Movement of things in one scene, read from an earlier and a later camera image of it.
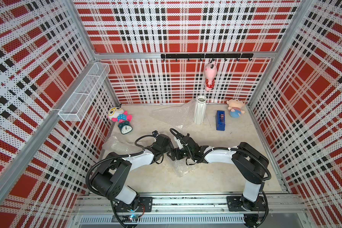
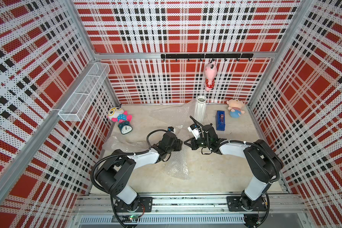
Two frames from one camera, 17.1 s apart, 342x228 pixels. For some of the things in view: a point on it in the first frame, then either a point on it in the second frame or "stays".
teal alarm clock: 125,127 stays
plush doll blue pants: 235,106 stays
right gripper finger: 175,154 to 194,143
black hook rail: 212,56 stays
